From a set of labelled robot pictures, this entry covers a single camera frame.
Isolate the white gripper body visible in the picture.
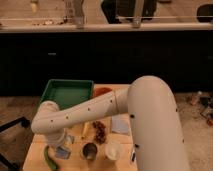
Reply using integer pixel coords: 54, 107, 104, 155
50, 131, 74, 148

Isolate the blue sponge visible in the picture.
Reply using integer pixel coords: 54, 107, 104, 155
55, 147, 71, 159

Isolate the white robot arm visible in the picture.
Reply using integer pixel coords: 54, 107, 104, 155
31, 76, 190, 171

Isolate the orange bowl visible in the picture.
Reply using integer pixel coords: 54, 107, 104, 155
93, 87, 111, 97

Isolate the green chili pepper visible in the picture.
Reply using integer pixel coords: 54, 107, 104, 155
44, 146, 58, 171

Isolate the metal cup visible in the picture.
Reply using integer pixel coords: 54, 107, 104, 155
82, 143, 98, 160

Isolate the bunch of dark grapes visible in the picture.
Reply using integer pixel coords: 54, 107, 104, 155
92, 121, 106, 144

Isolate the green plastic tray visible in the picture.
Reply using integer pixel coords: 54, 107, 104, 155
40, 79, 94, 110

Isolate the black chair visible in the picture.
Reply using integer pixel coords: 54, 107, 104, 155
0, 116, 32, 171

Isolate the white cup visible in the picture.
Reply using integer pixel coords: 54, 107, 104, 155
105, 141, 122, 161

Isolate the grey cloth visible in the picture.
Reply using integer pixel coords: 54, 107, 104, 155
111, 116, 130, 135

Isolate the dark cabinet counter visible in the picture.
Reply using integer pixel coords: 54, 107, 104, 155
0, 23, 213, 96

